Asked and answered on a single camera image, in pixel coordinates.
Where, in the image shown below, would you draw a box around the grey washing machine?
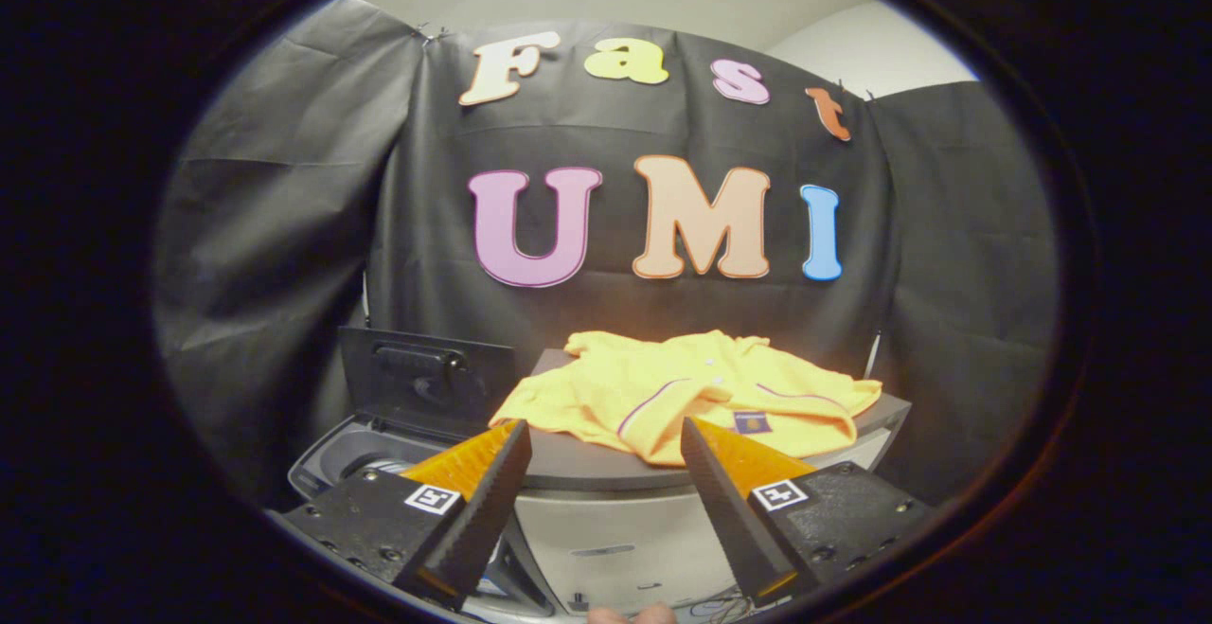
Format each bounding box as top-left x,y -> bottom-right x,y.
287,414 -> 561,621

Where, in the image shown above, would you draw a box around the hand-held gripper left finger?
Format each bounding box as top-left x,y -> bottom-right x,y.
279,419 -> 533,609

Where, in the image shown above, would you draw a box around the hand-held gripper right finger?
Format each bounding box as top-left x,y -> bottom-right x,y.
679,414 -> 948,611

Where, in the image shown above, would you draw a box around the orange polo shirt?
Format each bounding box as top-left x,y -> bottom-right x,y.
489,329 -> 884,468

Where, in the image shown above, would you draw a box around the black floor cables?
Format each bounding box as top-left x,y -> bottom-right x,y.
689,586 -> 763,623

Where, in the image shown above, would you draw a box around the black backdrop cloth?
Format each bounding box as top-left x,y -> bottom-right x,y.
151,0 -> 1061,513

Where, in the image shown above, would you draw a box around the beige cabinet with grey frame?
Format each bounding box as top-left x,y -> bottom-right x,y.
502,348 -> 914,617

